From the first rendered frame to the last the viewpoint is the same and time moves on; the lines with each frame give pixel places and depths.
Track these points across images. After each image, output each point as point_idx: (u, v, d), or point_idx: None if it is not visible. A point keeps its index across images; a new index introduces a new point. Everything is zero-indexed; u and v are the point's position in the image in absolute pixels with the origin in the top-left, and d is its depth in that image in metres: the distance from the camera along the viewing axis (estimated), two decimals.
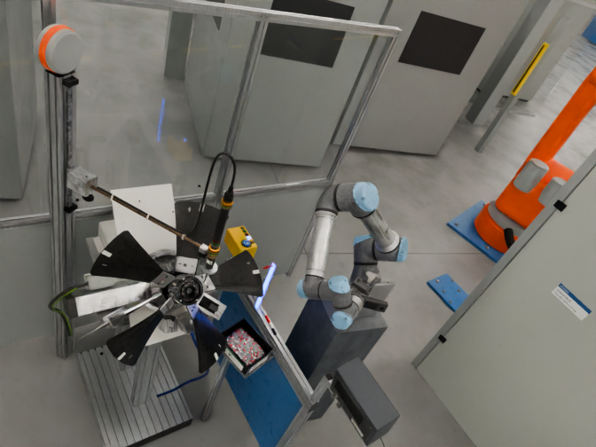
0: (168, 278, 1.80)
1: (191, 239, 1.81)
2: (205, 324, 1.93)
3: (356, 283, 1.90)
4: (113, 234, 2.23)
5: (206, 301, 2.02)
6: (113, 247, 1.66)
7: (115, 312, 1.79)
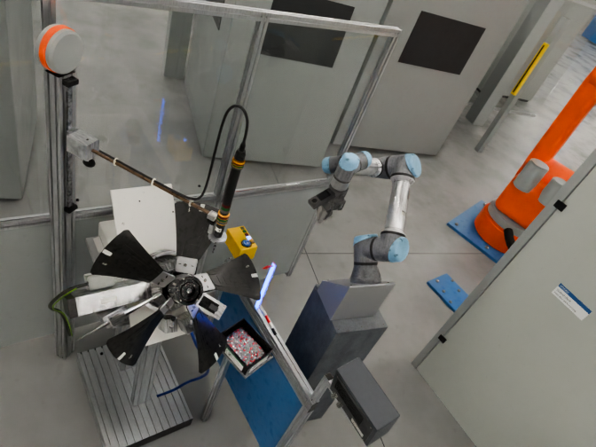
0: (191, 268, 1.85)
1: (199, 205, 1.70)
2: (152, 327, 1.80)
3: (342, 202, 1.99)
4: (113, 234, 2.23)
5: (206, 301, 2.02)
6: (209, 211, 1.90)
7: (115, 312, 1.79)
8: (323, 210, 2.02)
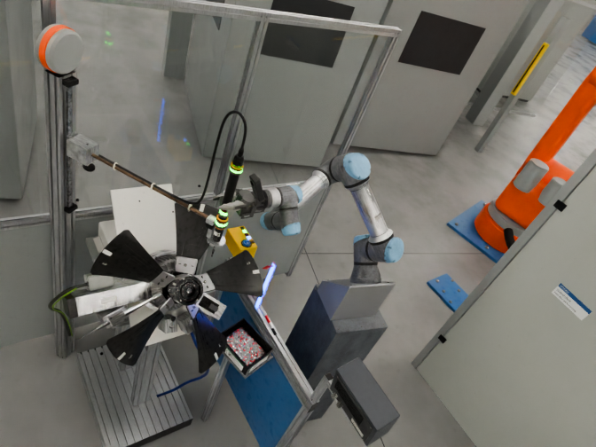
0: (191, 268, 1.85)
1: (197, 209, 1.71)
2: (152, 327, 1.80)
3: (252, 214, 1.71)
4: (113, 234, 2.23)
5: (206, 301, 2.02)
6: (209, 211, 1.90)
7: (115, 312, 1.79)
8: (232, 198, 1.66)
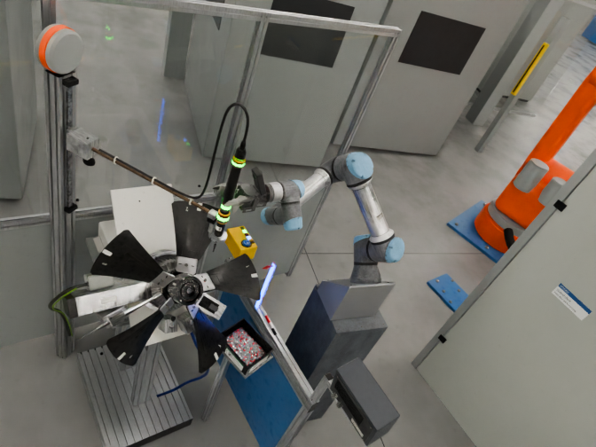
0: (205, 286, 1.89)
1: (199, 204, 1.70)
2: (138, 273, 1.76)
3: (254, 208, 1.69)
4: (113, 234, 2.23)
5: (206, 301, 2.02)
6: (254, 282, 2.04)
7: (115, 312, 1.79)
8: None
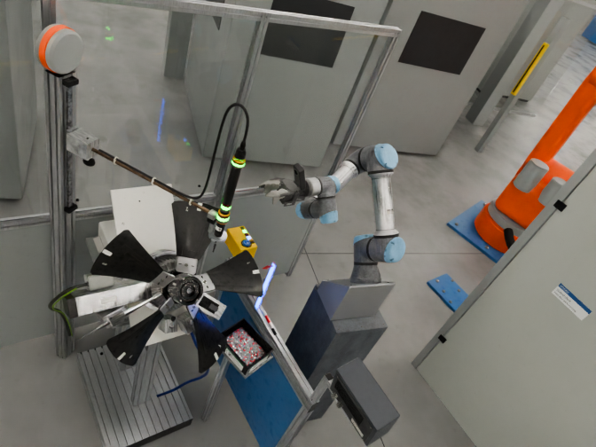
0: (204, 286, 1.90)
1: (199, 204, 1.70)
2: (138, 273, 1.76)
3: (294, 202, 1.80)
4: (113, 234, 2.23)
5: (206, 301, 2.02)
6: (256, 278, 2.03)
7: (115, 312, 1.79)
8: (276, 185, 1.75)
